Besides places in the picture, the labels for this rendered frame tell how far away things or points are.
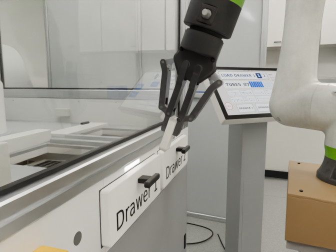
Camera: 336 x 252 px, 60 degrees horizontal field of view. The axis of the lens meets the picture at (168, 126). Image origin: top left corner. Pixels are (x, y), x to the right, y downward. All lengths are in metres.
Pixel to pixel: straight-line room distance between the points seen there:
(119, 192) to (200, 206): 1.98
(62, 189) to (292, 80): 0.65
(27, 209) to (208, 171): 2.07
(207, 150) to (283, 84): 1.56
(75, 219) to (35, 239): 0.09
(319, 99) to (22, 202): 0.70
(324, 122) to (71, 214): 0.64
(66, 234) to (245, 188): 1.22
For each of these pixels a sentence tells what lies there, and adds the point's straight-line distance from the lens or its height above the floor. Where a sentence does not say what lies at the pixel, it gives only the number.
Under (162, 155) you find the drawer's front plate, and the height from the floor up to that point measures 0.92.
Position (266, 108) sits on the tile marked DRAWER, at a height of 1.00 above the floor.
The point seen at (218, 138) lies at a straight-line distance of 2.32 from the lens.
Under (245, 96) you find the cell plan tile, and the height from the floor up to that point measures 1.06.
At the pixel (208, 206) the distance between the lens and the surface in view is 2.51.
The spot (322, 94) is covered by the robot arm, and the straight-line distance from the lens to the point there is 0.84.
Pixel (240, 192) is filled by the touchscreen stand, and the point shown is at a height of 0.56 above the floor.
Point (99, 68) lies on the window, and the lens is 0.56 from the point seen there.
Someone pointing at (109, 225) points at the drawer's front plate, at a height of 0.86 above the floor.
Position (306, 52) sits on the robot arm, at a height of 1.20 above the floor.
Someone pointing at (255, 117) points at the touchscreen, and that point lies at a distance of 1.39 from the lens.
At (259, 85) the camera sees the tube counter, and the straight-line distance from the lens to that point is 1.55.
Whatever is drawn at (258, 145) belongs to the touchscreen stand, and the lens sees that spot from 1.58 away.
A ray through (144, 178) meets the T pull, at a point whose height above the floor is 0.91.
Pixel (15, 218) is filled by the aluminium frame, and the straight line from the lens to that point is 0.40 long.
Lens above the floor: 1.12
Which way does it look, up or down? 9 degrees down
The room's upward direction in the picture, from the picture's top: straight up
